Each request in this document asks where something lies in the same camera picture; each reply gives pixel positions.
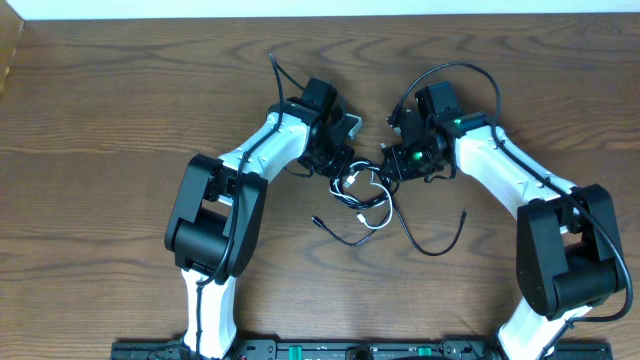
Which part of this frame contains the left camera cable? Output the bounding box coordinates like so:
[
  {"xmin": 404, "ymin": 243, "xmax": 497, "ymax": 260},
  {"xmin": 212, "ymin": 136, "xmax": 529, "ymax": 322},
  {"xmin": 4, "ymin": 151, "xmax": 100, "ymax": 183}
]
[{"xmin": 192, "ymin": 51, "xmax": 307, "ymax": 359}]

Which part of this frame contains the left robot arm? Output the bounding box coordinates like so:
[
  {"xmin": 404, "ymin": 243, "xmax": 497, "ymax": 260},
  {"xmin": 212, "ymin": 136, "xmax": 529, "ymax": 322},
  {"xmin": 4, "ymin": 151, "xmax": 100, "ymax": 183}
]
[{"xmin": 165, "ymin": 78, "xmax": 361, "ymax": 359}]

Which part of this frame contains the white usb cable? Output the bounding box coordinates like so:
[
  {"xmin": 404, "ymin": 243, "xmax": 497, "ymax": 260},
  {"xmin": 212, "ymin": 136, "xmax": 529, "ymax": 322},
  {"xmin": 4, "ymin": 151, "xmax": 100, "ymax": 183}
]
[{"xmin": 329, "ymin": 160, "xmax": 395, "ymax": 231}]

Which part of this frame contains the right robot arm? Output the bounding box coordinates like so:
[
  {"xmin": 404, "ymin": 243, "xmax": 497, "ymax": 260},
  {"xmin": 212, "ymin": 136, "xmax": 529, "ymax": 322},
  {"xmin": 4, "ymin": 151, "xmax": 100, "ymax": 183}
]
[{"xmin": 383, "ymin": 82, "xmax": 633, "ymax": 359}]

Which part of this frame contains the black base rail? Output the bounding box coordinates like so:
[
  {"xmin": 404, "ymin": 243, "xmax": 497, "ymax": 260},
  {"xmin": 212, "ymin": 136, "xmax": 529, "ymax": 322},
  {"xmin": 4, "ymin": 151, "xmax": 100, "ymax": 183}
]
[{"xmin": 109, "ymin": 337, "xmax": 614, "ymax": 360}]

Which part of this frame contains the camera cable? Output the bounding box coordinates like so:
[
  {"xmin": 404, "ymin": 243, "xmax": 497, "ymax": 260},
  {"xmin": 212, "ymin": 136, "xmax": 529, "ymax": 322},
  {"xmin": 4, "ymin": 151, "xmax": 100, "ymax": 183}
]
[
  {"xmin": 192, "ymin": 51, "xmax": 307, "ymax": 359},
  {"xmin": 387, "ymin": 60, "xmax": 635, "ymax": 360}
]

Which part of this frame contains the black usb cable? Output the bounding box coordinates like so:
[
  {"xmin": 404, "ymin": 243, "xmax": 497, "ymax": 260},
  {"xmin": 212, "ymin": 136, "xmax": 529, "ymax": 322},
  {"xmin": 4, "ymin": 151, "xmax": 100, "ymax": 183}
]
[{"xmin": 310, "ymin": 158, "xmax": 469, "ymax": 258}]

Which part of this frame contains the right camera cable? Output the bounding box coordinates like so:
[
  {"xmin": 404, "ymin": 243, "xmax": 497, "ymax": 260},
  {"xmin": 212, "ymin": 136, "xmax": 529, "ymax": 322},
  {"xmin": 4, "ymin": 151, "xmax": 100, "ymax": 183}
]
[{"xmin": 387, "ymin": 60, "xmax": 635, "ymax": 360}]

